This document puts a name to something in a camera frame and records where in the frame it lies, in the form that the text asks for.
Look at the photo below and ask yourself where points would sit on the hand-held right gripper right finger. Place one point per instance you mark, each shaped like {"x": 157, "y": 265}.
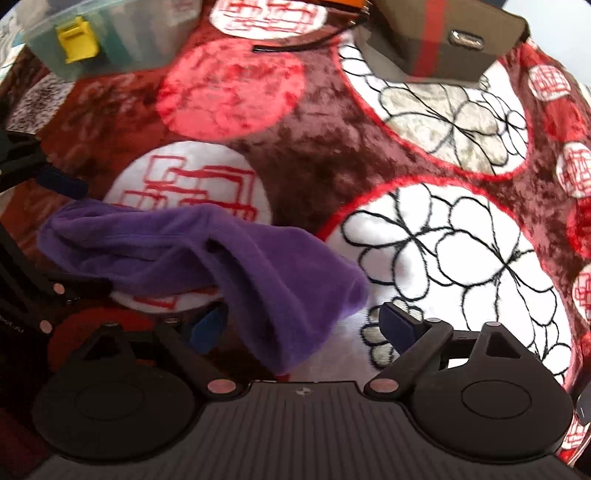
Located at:
{"x": 397, "y": 325}

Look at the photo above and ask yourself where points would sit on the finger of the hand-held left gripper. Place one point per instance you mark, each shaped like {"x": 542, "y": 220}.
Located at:
{"x": 64, "y": 182}
{"x": 27, "y": 277}

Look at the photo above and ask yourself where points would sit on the red fluffy cloth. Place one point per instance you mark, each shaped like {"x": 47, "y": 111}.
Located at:
{"x": 74, "y": 332}

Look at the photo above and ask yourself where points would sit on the purple cloth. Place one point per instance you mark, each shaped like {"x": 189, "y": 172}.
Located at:
{"x": 277, "y": 277}

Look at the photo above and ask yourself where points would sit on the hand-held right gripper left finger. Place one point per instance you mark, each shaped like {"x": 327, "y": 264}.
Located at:
{"x": 207, "y": 328}

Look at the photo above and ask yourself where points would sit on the red printed blanket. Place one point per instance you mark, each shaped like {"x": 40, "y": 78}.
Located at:
{"x": 323, "y": 138}

